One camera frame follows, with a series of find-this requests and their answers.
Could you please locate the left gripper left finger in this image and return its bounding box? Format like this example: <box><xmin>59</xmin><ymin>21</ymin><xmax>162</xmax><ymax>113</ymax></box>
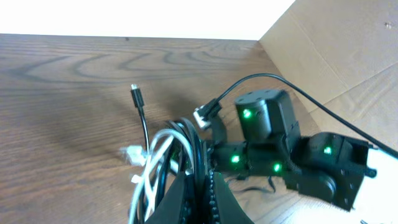
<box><xmin>145</xmin><ymin>172</ymin><xmax>187</xmax><ymax>224</ymax></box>

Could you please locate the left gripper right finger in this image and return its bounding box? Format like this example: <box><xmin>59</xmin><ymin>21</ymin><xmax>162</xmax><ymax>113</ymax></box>
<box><xmin>206</xmin><ymin>170</ymin><xmax>254</xmax><ymax>224</ymax></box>

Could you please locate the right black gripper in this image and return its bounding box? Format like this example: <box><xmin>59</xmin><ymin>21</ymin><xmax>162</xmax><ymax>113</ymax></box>
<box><xmin>205</xmin><ymin>115</ymin><xmax>249</xmax><ymax>179</ymax></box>

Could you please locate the black usb cable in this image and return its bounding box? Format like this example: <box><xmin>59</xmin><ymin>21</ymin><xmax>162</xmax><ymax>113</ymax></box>
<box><xmin>130</xmin><ymin>83</ymin><xmax>209</xmax><ymax>224</ymax></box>

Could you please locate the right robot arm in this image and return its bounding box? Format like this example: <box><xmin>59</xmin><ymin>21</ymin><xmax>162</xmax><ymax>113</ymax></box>
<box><xmin>200</xmin><ymin>90</ymin><xmax>397</xmax><ymax>223</ymax></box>

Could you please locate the cardboard side panel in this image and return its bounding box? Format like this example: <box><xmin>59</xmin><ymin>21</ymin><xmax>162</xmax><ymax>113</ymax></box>
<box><xmin>260</xmin><ymin>0</ymin><xmax>397</xmax><ymax>148</ymax></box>

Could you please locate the right black camera cable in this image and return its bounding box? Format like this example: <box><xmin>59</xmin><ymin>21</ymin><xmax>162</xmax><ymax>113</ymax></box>
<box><xmin>201</xmin><ymin>73</ymin><xmax>398</xmax><ymax>159</ymax></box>

